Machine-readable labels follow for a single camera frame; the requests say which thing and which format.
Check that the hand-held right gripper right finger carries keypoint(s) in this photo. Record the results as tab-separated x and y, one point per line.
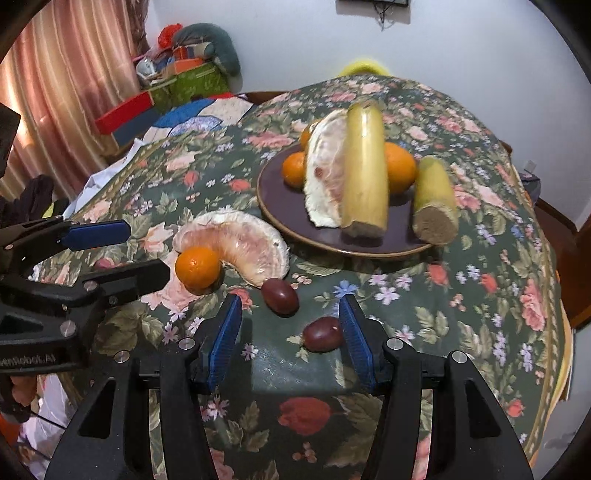
355	344

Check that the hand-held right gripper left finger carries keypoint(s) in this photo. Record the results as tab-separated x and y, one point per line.
224	344

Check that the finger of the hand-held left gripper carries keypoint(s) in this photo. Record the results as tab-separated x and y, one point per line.
99	233
129	279

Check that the small mandarin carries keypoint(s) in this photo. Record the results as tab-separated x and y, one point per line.
198	270

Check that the peeled pomelo segment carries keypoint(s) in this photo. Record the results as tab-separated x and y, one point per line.
325	175
249	249

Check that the purple ceramic plate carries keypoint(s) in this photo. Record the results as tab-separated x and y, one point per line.
286	207

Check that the greenish sugarcane piece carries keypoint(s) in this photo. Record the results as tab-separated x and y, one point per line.
436	198

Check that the yellow sugarcane piece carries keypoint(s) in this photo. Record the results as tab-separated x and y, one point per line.
364	175

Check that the large orange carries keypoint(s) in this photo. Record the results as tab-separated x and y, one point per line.
401	168
294	170

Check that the person's left hand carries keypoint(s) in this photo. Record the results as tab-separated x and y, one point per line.
23	392

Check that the dark cloth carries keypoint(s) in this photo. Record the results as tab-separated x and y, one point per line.
32	198

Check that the blue-grey box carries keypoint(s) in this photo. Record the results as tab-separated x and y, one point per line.
131	131

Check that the floral tablecloth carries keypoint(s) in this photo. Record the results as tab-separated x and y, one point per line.
461	300

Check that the red box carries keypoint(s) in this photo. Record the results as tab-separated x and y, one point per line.
124	113

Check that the patchwork quilt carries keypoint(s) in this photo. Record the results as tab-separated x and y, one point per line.
194	117

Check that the striped pink curtain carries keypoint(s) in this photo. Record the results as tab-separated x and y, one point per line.
69	69

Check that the green patterned bag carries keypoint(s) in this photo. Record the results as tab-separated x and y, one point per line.
198	85

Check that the orange box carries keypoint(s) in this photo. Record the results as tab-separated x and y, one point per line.
189	64

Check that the red plastic bag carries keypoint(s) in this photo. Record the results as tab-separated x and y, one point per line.
167	36

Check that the grey pillow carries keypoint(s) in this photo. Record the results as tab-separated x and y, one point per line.
221	46

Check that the grey bag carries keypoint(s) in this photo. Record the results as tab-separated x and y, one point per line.
530	187

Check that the yellow foam tube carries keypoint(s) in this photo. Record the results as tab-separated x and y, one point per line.
362	67

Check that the white wall socket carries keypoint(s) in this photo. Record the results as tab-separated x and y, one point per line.
531	166

